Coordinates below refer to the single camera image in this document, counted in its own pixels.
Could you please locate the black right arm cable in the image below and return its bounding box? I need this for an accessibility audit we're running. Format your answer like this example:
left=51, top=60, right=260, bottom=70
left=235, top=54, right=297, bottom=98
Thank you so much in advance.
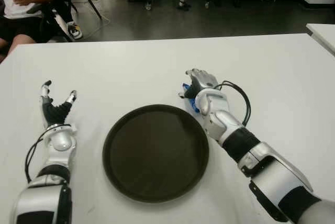
left=215, top=80, right=252, bottom=127

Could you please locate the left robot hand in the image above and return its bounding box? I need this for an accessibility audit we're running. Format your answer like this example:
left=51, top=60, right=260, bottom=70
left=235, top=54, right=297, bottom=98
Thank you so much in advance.
left=40, top=80, right=77, bottom=128

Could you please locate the white side table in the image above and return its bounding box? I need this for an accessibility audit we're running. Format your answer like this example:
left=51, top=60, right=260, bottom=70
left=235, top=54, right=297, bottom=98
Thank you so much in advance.
left=306, top=23, right=335, bottom=58

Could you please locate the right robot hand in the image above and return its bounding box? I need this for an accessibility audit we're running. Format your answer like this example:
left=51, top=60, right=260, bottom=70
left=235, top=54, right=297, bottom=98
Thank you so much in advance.
left=183, top=68, right=219, bottom=99

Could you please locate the person leg with sneaker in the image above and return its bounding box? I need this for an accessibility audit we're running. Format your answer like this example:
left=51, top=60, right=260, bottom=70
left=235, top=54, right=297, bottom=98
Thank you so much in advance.
left=49, top=0, right=84, bottom=40

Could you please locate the round dark brown tray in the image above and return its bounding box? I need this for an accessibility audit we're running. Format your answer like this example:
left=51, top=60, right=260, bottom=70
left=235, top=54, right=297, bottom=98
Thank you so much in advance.
left=102, top=104, right=210, bottom=204

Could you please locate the seated person white shirt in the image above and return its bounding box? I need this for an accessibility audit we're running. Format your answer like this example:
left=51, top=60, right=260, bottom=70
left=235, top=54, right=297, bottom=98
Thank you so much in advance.
left=0, top=0, right=55, bottom=59

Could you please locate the white floor cable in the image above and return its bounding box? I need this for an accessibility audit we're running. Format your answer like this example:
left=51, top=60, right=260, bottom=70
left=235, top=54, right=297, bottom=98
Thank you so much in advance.
left=81, top=12, right=111, bottom=39

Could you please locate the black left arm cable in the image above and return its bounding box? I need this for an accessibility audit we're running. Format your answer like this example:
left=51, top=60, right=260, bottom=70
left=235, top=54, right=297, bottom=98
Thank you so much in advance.
left=24, top=124, right=71, bottom=183

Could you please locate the blue Oreo cookie packet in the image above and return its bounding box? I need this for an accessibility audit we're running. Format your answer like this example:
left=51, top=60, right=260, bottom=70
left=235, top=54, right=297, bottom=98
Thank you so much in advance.
left=178, top=82, right=203, bottom=114

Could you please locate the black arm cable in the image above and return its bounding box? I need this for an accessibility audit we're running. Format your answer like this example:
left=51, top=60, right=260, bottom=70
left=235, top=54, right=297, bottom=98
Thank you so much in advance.
left=24, top=124, right=71, bottom=183
left=215, top=80, right=252, bottom=127

